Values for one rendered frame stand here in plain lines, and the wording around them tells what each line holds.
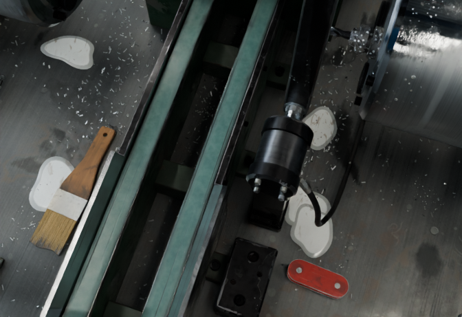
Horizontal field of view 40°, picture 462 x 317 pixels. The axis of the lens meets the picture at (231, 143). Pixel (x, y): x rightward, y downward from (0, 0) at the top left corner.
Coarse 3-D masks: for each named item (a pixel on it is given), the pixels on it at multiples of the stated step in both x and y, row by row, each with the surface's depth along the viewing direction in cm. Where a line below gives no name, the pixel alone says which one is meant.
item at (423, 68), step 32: (384, 0) 84; (416, 0) 64; (448, 0) 64; (352, 32) 72; (384, 32) 70; (416, 32) 64; (448, 32) 64; (384, 64) 67; (416, 64) 66; (448, 64) 65; (384, 96) 69; (416, 96) 68; (448, 96) 67; (416, 128) 73; (448, 128) 70
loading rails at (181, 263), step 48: (192, 0) 93; (288, 0) 95; (192, 48) 89; (240, 48) 89; (144, 96) 85; (192, 96) 98; (240, 96) 86; (144, 144) 83; (240, 144) 88; (96, 192) 79; (144, 192) 85; (192, 192) 81; (96, 240) 78; (192, 240) 78; (96, 288) 76; (192, 288) 75
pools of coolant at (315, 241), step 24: (48, 48) 102; (72, 48) 102; (312, 120) 98; (312, 144) 96; (48, 168) 94; (72, 168) 94; (48, 192) 93; (288, 216) 92; (312, 216) 92; (312, 240) 90
